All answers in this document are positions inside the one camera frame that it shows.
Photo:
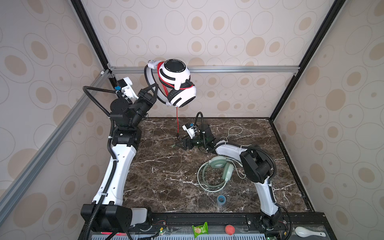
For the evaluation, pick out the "diagonal aluminium frame bar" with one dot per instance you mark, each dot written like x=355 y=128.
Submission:
x=24 y=179

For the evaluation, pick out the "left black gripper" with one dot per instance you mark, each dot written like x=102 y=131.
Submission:
x=144 y=95

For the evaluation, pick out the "red ball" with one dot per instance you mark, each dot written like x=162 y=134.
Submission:
x=230 y=230

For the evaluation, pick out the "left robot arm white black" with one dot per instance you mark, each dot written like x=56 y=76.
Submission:
x=106 y=212

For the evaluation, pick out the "white ceramic spoon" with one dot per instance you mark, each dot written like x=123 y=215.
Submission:
x=304 y=233

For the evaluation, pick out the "mint green headphones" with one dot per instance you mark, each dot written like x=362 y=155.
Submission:
x=214 y=175

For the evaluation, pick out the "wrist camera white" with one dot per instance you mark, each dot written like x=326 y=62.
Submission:
x=125 y=87
x=191 y=129

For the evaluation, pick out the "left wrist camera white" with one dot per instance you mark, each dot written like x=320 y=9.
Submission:
x=125 y=87

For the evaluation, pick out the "black white headphones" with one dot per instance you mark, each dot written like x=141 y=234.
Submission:
x=175 y=75

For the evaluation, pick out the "blue tape roll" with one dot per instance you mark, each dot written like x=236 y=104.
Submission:
x=221 y=200

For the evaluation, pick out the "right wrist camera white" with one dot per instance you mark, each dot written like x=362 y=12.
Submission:
x=191 y=129

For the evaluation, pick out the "green snack packet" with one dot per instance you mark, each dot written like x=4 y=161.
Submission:
x=200 y=230

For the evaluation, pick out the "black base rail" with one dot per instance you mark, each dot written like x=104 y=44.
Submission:
x=178 y=226

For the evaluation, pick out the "horizontal aluminium frame bar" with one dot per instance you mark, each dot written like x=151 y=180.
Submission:
x=216 y=69

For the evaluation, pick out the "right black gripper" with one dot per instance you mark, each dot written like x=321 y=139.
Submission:
x=184 y=141

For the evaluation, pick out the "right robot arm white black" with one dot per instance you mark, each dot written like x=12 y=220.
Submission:
x=249 y=162

